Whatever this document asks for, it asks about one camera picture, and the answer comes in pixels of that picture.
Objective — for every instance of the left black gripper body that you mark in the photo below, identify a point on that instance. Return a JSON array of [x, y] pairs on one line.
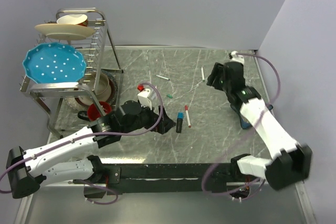
[[146, 117]]

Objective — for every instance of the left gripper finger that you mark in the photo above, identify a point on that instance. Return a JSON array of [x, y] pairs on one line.
[[164, 126], [165, 118]]

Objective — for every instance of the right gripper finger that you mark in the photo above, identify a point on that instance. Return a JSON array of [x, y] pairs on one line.
[[217, 71], [217, 84]]

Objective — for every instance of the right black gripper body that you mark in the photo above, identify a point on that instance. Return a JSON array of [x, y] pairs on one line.
[[225, 85]]

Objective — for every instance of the white pen green tip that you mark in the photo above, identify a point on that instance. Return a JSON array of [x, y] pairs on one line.
[[202, 73]]

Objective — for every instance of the black marker blue tip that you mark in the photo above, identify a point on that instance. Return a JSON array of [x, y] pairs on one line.
[[179, 123]]

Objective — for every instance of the blue marker cap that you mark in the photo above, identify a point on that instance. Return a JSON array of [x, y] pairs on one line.
[[180, 115]]

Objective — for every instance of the white pen red tip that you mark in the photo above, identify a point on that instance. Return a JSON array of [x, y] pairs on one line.
[[188, 118]]

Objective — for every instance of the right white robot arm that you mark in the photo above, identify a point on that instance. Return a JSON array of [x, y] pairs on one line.
[[289, 161]]

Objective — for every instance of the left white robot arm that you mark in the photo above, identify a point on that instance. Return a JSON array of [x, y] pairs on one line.
[[28, 170]]

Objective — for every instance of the white pen black tip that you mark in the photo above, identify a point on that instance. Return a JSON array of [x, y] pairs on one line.
[[162, 77]]

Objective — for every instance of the cream deep bowl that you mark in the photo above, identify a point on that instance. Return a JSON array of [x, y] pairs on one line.
[[103, 90]]

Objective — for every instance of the red mug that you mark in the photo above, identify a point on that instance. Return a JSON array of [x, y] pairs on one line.
[[92, 113]]

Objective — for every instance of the blue star-shaped dish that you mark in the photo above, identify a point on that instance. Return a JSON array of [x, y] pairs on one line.
[[254, 113]]

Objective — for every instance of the patterned rim plate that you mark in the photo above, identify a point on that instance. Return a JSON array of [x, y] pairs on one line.
[[81, 103]]

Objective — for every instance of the blue polka dot plate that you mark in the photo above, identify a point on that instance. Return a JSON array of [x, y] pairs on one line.
[[54, 63]]

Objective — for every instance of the metal dish rack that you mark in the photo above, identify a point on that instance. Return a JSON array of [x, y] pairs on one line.
[[99, 53]]

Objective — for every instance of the white and red bowl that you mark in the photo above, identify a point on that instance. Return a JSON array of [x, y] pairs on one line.
[[74, 19]]

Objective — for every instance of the cream flat plate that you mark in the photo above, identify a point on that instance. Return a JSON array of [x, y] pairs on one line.
[[65, 31]]

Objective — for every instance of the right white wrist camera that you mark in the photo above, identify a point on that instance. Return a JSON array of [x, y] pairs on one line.
[[236, 57]]

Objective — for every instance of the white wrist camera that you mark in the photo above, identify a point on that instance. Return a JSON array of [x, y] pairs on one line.
[[144, 96], [236, 57]]

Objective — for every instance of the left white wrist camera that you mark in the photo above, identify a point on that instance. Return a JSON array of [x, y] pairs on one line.
[[144, 96]]

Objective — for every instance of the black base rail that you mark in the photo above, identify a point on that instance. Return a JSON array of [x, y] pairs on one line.
[[166, 178]]

